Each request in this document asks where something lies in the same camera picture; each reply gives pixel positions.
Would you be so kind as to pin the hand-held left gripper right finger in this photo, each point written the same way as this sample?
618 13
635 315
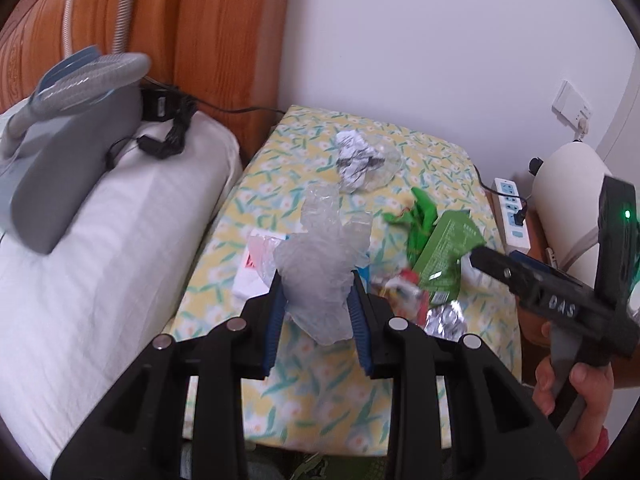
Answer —
361 335

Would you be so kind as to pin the white wall switch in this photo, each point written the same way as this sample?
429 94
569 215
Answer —
571 102

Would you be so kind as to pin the red and white wrapper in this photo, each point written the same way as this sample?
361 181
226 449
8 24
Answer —
406 292

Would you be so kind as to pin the clear plastic wrap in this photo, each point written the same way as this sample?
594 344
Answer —
320 270

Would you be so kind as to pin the green plastic wrapper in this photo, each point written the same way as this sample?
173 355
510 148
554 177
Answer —
417 215

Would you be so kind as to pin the silver foil wrapper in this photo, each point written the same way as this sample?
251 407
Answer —
445 324

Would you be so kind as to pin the wooden headboard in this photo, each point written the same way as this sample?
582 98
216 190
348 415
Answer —
200 35

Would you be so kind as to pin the black plug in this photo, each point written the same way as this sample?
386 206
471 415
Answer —
520 216

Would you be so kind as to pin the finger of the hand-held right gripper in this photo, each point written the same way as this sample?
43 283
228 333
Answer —
500 267

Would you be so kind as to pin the green snack packet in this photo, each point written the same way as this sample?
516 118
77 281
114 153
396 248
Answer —
442 255

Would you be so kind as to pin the person's right forearm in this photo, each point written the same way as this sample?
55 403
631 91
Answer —
595 447

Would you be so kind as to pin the person's right hand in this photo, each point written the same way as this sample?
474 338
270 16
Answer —
587 400

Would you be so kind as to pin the white cylindrical appliance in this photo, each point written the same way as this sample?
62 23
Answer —
565 205

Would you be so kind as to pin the crumpled white paper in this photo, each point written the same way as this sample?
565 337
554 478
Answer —
356 160

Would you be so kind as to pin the clear plastic bottle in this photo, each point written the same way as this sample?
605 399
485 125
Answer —
387 167

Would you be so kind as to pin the black power adapter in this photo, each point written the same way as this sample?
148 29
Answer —
159 104

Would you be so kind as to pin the yellow floral tablecloth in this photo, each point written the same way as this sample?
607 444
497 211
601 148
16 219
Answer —
300 400

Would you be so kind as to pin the grey breathing machine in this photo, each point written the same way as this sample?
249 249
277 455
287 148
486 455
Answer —
65 160

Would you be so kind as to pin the white and red paper box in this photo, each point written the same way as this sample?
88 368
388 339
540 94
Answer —
250 272

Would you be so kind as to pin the white power strip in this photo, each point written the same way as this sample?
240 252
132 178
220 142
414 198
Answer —
512 225

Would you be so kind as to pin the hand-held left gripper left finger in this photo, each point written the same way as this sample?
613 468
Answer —
272 330

